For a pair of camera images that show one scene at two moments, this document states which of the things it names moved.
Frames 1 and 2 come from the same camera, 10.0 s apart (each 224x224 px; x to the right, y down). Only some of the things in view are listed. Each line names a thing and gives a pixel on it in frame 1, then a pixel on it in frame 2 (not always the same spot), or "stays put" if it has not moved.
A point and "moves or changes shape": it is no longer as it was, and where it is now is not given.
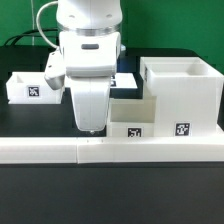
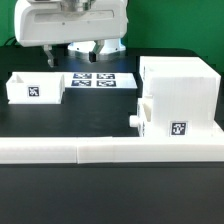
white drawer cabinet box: x=187 y=91 stays put
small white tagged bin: x=131 y=117 moves or changes shape
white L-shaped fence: x=87 y=150 stays put
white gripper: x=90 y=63 -> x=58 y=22
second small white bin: x=32 y=88 stays put
